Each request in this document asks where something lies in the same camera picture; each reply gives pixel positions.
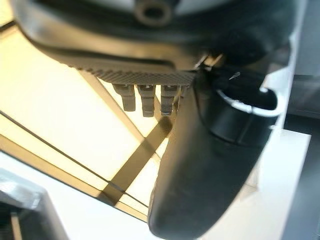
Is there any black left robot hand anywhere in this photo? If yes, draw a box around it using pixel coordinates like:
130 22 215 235
13 0 302 240

